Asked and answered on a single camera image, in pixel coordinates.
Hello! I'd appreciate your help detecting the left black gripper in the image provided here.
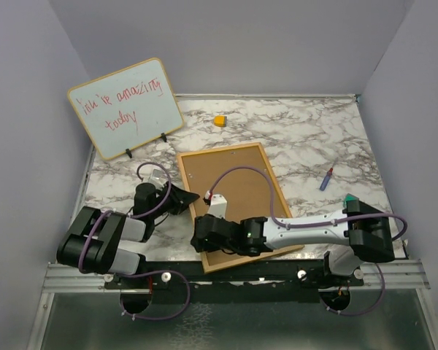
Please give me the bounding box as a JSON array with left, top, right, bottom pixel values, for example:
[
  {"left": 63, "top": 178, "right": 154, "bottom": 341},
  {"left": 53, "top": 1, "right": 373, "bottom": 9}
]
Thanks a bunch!
[{"left": 150, "top": 180, "right": 200, "bottom": 219}]

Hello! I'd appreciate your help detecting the yellow picture frame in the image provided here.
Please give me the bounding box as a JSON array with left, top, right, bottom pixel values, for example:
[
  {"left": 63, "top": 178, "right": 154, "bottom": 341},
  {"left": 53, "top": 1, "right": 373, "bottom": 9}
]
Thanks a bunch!
[{"left": 176, "top": 142, "right": 306, "bottom": 275}]

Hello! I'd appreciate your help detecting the small whiteboard yellow rim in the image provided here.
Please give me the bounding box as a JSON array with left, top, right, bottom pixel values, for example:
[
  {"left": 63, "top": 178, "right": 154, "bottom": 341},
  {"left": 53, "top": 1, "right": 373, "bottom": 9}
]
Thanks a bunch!
[{"left": 67, "top": 58, "right": 185, "bottom": 160}]

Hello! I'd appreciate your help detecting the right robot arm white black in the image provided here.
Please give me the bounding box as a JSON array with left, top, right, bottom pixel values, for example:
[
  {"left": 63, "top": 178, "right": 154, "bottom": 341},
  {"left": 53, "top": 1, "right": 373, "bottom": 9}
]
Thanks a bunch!
[{"left": 191, "top": 199, "right": 395, "bottom": 285}]

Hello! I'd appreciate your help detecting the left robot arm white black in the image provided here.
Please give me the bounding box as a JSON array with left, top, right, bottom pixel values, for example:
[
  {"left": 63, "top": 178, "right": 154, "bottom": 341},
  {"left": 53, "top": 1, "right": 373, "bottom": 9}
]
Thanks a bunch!
[{"left": 56, "top": 182, "right": 199, "bottom": 288}]

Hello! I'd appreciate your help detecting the yellow grey eraser block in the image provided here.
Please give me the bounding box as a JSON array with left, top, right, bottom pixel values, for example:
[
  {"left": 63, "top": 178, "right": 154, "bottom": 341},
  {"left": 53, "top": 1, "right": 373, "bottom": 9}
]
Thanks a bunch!
[{"left": 213, "top": 115, "right": 227, "bottom": 128}]

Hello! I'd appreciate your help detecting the teal green cube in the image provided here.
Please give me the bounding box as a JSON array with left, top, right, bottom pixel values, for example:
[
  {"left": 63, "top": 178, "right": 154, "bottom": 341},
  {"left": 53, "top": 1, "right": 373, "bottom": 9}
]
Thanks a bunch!
[{"left": 344, "top": 193, "right": 359, "bottom": 208}]

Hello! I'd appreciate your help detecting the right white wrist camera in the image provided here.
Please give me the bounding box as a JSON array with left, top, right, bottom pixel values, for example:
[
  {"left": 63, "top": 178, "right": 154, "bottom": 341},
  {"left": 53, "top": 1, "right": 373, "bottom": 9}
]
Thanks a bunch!
[{"left": 204, "top": 191, "right": 227, "bottom": 219}]

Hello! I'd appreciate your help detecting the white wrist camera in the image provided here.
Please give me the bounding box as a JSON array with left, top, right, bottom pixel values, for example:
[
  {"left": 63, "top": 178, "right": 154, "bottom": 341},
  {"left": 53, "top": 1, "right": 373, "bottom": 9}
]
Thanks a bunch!
[
  {"left": 148, "top": 168, "right": 163, "bottom": 186},
  {"left": 204, "top": 191, "right": 227, "bottom": 219}
]

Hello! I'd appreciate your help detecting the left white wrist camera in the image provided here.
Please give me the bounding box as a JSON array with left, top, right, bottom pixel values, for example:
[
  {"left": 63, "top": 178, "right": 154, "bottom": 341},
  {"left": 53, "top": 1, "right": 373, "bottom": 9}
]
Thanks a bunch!
[{"left": 148, "top": 168, "right": 163, "bottom": 186}]

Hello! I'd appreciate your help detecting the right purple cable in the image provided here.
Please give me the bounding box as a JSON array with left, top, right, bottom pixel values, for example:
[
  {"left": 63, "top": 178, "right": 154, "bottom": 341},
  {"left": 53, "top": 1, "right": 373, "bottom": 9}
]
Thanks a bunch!
[{"left": 207, "top": 166, "right": 410, "bottom": 317}]

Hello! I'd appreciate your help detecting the purple cable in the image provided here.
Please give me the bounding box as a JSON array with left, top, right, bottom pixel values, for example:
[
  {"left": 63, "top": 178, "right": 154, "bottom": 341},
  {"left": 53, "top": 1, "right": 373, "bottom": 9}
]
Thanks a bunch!
[
  {"left": 77, "top": 162, "right": 191, "bottom": 322},
  {"left": 207, "top": 166, "right": 410, "bottom": 317}
]

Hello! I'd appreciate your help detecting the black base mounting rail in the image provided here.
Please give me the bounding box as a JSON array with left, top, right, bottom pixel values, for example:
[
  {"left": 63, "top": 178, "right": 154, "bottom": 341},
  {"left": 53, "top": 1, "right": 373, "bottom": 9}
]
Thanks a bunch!
[{"left": 105, "top": 259, "right": 366, "bottom": 304}]

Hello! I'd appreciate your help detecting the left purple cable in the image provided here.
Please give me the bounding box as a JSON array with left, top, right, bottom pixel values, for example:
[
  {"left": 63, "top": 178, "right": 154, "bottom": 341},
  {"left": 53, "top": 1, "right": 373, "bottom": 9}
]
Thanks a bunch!
[{"left": 77, "top": 162, "right": 191, "bottom": 322}]

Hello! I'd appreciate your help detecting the aluminium extrusion rail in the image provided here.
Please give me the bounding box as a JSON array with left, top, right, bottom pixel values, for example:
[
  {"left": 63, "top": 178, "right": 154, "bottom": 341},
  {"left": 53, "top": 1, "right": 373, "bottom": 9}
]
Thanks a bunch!
[{"left": 42, "top": 264, "right": 105, "bottom": 294}]

